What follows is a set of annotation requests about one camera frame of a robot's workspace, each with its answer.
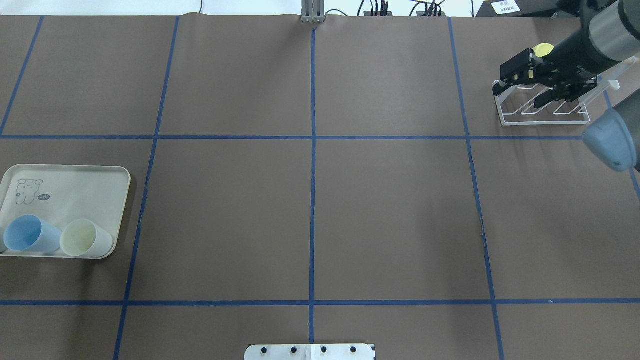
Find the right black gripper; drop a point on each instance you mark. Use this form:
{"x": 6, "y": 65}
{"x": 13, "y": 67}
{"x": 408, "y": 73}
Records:
{"x": 571, "y": 53}

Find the yellow plastic cup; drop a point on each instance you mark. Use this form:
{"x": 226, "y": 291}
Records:
{"x": 542, "y": 50}

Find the cream plastic cup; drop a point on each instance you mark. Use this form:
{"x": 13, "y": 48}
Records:
{"x": 82, "y": 238}

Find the blue cup back row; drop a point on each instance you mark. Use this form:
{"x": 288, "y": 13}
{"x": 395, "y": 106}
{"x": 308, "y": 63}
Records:
{"x": 29, "y": 233}

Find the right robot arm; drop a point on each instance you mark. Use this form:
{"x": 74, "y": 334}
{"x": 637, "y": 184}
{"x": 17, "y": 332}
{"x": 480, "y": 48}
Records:
{"x": 608, "y": 35}

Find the cream plastic tray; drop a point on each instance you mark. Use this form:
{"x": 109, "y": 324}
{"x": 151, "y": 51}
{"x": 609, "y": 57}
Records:
{"x": 61, "y": 194}

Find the white wire cup rack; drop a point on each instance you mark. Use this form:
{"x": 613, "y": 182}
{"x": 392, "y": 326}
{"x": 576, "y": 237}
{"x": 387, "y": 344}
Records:
{"x": 515, "y": 106}

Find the aluminium frame post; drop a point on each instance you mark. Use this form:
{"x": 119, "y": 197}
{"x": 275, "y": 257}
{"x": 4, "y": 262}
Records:
{"x": 313, "y": 11}

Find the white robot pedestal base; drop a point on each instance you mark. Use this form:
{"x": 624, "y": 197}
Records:
{"x": 328, "y": 351}

